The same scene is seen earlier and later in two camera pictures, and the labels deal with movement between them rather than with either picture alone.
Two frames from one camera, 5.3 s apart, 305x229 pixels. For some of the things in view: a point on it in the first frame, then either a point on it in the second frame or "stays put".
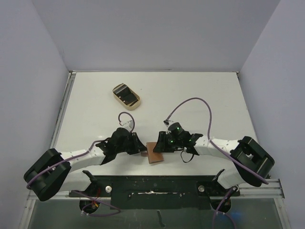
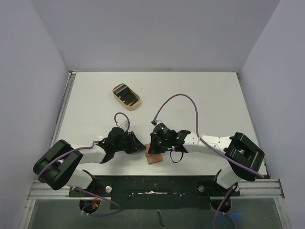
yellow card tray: x=135 y=106 stays put
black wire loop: x=188 y=161 -> x=176 y=162
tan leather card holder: x=153 y=157 stays put
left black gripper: x=137 y=146 stays put
